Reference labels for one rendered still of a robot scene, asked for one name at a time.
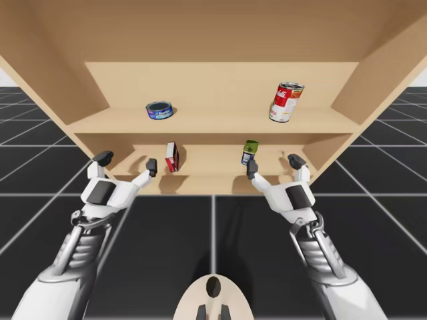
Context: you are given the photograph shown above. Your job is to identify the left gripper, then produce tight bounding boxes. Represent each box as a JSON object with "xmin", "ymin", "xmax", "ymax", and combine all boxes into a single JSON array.
[{"xmin": 81, "ymin": 150, "xmax": 158, "ymax": 211}]

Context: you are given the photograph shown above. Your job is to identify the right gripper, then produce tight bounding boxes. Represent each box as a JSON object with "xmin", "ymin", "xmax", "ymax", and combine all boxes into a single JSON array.
[{"xmin": 246, "ymin": 153, "xmax": 316, "ymax": 214}]

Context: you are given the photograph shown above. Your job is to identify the green and blue rectangular can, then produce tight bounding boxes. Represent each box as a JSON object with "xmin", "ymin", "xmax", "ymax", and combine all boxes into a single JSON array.
[{"xmin": 241, "ymin": 139, "xmax": 260, "ymax": 166}]

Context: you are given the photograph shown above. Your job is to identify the blue flat can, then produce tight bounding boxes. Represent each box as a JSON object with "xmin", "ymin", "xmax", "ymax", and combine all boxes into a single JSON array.
[{"xmin": 145, "ymin": 101, "xmax": 174, "ymax": 121}]

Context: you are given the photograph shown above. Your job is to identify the red and white can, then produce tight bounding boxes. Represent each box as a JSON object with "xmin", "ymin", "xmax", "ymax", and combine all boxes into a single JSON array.
[{"xmin": 268, "ymin": 81, "xmax": 306, "ymax": 124}]

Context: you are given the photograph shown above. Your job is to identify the red and white carton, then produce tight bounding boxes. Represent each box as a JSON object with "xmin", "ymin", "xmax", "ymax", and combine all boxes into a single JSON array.
[{"xmin": 164, "ymin": 141, "xmax": 180, "ymax": 173}]

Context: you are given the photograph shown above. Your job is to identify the tan robot part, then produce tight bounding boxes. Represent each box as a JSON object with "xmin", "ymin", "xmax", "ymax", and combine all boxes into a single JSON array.
[{"xmin": 172, "ymin": 273, "xmax": 255, "ymax": 320}]

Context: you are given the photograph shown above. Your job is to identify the pale wooden shelf unit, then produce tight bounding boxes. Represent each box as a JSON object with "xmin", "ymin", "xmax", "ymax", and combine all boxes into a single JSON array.
[{"xmin": 0, "ymin": 0, "xmax": 427, "ymax": 195}]

